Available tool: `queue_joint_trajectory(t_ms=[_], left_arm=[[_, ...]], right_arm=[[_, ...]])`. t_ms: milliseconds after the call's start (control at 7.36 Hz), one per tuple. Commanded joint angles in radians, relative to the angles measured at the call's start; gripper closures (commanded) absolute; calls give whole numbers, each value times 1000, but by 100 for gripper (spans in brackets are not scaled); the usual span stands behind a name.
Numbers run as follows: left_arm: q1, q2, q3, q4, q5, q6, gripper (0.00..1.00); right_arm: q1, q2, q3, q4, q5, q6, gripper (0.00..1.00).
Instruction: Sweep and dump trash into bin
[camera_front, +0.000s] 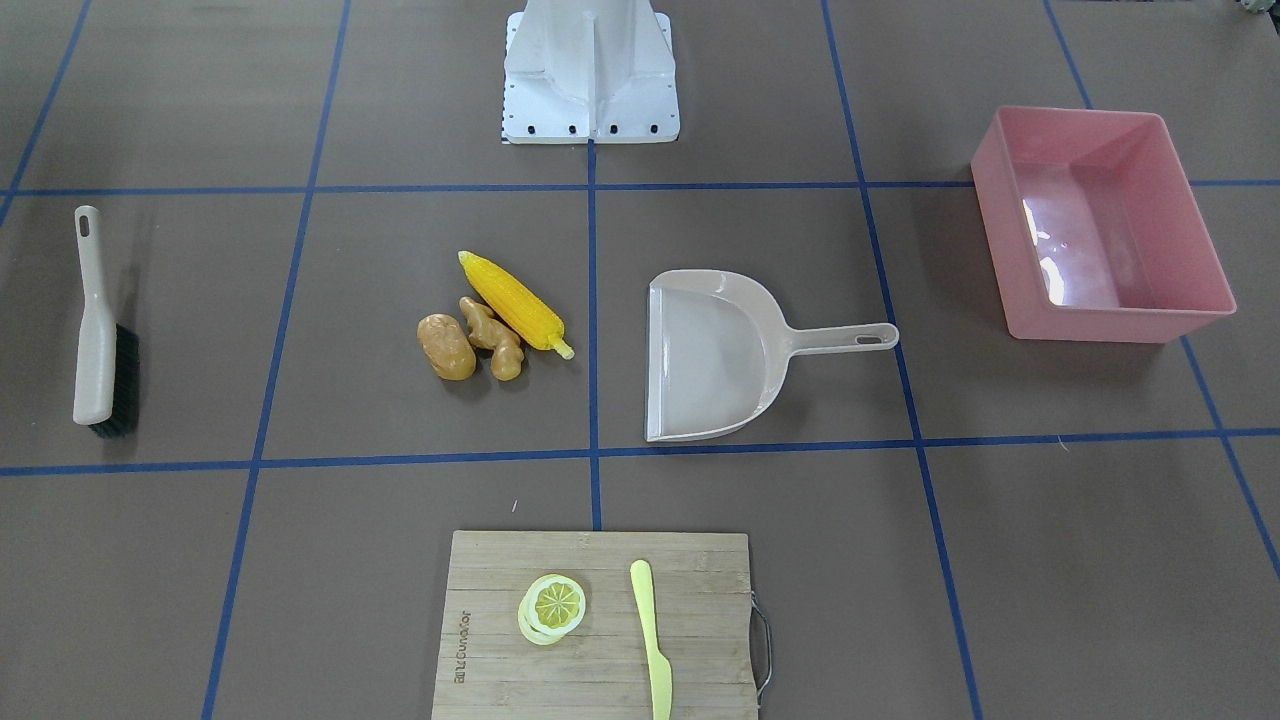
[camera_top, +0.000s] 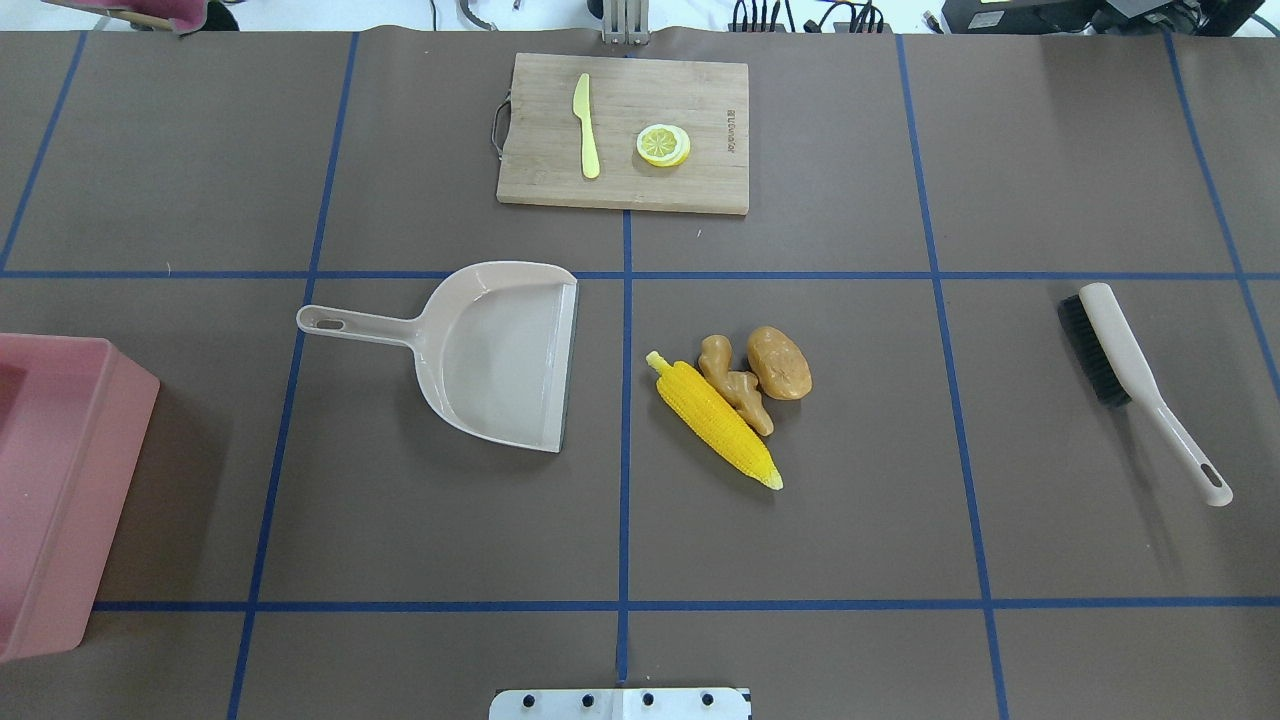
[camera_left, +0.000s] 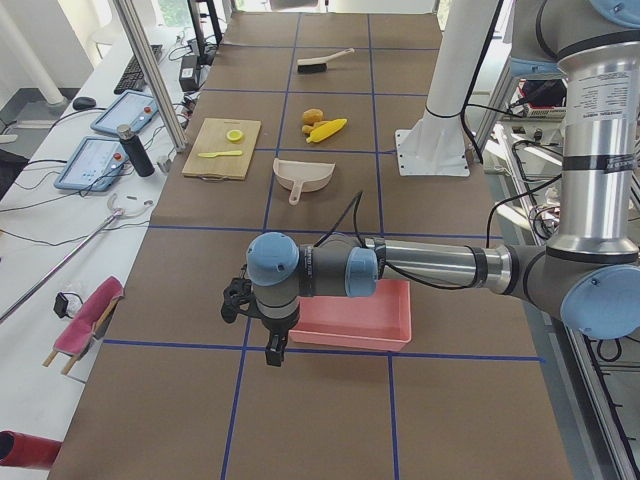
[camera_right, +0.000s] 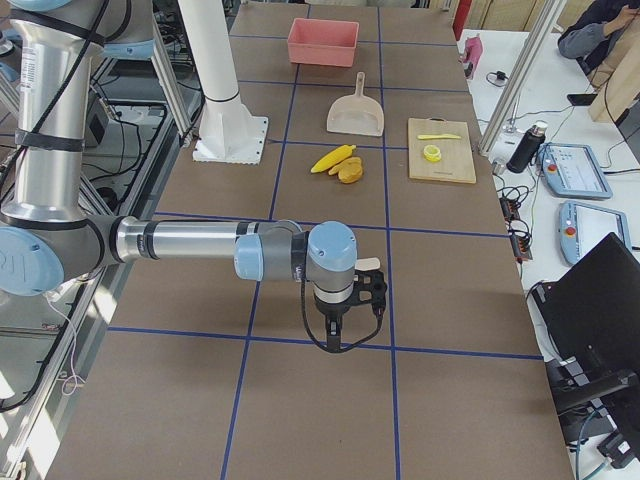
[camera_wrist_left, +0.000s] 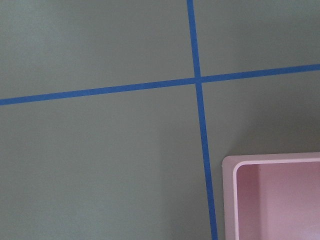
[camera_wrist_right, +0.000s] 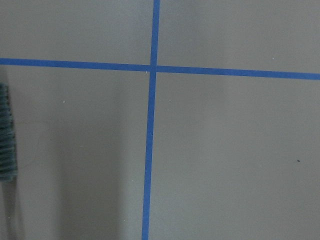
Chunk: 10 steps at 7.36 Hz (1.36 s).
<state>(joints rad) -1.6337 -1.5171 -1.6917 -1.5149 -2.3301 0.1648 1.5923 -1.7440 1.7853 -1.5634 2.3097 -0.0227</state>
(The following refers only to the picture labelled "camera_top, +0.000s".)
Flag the tan toy ginger root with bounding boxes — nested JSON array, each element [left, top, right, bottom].
[[698, 334, 774, 437]]

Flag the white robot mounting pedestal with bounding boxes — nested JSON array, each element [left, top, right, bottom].
[[488, 687, 753, 719]]

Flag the pink cloth on wooden rack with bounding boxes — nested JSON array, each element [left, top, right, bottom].
[[45, 1, 209, 35]]

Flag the beige hand brush black bristles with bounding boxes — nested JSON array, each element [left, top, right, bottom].
[[1056, 282, 1234, 507]]

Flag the yellow toy lemon slices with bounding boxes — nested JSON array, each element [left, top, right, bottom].
[[635, 124, 692, 168]]

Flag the bamboo cutting board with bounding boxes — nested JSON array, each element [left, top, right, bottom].
[[495, 53, 750, 217]]

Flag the yellow plastic knife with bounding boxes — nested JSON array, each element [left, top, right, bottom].
[[572, 73, 602, 179]]

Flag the brown toy potato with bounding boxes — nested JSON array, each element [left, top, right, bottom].
[[748, 325, 813, 401]]

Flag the yellow toy corn cob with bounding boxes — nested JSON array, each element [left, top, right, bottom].
[[645, 351, 785, 491]]

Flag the beige plastic dustpan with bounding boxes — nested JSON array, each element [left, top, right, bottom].
[[296, 260, 579, 454]]

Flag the pink plastic bin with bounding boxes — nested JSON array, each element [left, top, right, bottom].
[[1, 333, 160, 662]]

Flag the aluminium frame post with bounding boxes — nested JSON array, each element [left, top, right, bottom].
[[600, 0, 650, 45]]

